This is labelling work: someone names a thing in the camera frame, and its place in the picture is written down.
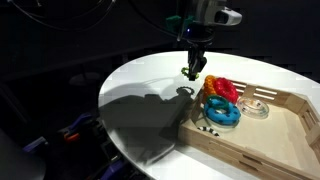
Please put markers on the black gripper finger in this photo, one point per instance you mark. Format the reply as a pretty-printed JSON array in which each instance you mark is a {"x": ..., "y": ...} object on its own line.
[
  {"x": 201, "y": 62},
  {"x": 191, "y": 64}
]

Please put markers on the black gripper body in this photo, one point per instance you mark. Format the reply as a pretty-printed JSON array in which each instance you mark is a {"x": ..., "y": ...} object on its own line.
[{"x": 199, "y": 37}]

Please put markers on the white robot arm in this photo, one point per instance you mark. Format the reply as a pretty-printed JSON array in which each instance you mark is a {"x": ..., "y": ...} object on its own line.
[{"x": 186, "y": 8}]

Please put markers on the wooden slatted tray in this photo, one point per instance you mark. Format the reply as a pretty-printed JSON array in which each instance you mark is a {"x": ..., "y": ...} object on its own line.
[{"x": 282, "y": 146}]

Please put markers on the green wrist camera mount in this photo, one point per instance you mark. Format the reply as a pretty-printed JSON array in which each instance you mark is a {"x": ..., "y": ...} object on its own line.
[{"x": 177, "y": 25}]

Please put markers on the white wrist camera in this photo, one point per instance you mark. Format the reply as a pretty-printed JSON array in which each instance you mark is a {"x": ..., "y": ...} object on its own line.
[{"x": 221, "y": 14}]

